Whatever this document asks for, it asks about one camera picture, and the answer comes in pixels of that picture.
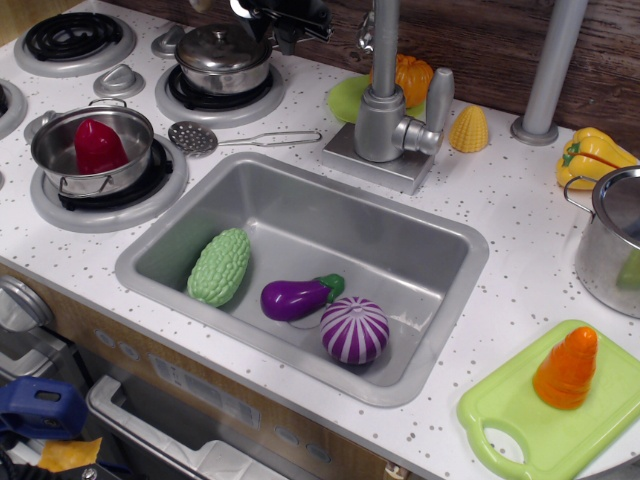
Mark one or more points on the grey toy sink basin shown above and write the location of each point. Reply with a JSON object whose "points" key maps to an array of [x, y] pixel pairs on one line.
{"points": [[418, 267]]}

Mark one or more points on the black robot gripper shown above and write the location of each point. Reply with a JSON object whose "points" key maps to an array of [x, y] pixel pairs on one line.
{"points": [[291, 20]]}

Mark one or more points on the steel slotted skimmer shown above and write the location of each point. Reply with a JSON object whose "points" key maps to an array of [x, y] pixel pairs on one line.
{"points": [[198, 140]]}

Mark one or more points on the steel pot with handles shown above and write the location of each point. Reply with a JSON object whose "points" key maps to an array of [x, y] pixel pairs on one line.
{"points": [[53, 151]]}

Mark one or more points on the stove burner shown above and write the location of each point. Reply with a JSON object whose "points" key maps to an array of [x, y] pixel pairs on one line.
{"points": [[74, 44], [225, 118], [47, 204], [16, 108]]}

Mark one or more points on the grey stove knob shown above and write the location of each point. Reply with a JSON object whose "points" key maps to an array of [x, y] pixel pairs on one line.
{"points": [[165, 45], [120, 82], [35, 125]]}

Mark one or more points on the steel pot with lid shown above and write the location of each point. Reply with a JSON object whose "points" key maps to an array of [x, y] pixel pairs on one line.
{"points": [[223, 59]]}

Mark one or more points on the yellow toy corn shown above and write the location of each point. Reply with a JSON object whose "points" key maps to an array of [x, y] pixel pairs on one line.
{"points": [[469, 132]]}

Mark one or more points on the far left stove burner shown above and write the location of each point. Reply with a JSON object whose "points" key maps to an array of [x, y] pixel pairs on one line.
{"points": [[16, 108]]}

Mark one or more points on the middle stove burner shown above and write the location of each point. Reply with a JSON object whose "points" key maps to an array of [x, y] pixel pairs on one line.
{"points": [[225, 118]]}

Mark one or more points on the blue clamp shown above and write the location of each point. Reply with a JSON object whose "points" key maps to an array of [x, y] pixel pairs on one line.
{"points": [[40, 408]]}

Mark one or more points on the grey stove knob rear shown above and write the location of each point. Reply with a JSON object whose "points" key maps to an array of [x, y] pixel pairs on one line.
{"points": [[165, 45]]}

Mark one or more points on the purple striped toy onion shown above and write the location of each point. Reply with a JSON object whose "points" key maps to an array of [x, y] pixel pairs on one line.
{"points": [[354, 330]]}

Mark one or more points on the silver toy faucet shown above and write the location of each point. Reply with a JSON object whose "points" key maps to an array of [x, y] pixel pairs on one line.
{"points": [[386, 146]]}

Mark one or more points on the grey support pole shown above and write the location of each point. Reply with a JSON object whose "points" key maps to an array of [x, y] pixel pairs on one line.
{"points": [[536, 127]]}

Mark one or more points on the grey stove knob left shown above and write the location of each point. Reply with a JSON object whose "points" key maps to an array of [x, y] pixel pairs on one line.
{"points": [[35, 125]]}

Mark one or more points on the front left stove burner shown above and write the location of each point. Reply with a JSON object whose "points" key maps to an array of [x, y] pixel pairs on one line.
{"points": [[47, 204]]}

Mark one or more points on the green toy cutting board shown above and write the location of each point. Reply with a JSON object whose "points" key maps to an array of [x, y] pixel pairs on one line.
{"points": [[516, 435]]}

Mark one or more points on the yellow toy bell pepper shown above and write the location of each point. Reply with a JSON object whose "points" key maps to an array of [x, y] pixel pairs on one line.
{"points": [[590, 153]]}

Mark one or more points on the grey oven door handle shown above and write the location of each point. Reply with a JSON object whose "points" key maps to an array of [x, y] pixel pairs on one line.
{"points": [[214, 460]]}

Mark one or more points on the purple toy eggplant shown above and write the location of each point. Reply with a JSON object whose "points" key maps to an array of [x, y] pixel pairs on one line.
{"points": [[287, 301]]}

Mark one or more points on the orange toy carrot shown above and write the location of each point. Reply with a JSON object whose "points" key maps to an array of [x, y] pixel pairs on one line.
{"points": [[563, 379]]}

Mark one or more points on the large steel pot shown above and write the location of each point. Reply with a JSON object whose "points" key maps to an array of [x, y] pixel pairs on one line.
{"points": [[607, 258]]}

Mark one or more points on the orange toy pumpkin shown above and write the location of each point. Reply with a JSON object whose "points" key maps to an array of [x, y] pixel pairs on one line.
{"points": [[412, 78]]}

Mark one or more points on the green toy bitter gourd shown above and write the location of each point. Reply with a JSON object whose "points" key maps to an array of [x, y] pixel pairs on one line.
{"points": [[220, 268]]}

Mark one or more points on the back left stove burner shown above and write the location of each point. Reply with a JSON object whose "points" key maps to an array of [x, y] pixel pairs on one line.
{"points": [[74, 44]]}

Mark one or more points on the red toy pepper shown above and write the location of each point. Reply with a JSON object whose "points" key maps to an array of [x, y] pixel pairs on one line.
{"points": [[98, 148]]}

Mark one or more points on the green toy plate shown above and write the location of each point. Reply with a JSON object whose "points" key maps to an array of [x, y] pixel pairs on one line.
{"points": [[344, 99]]}

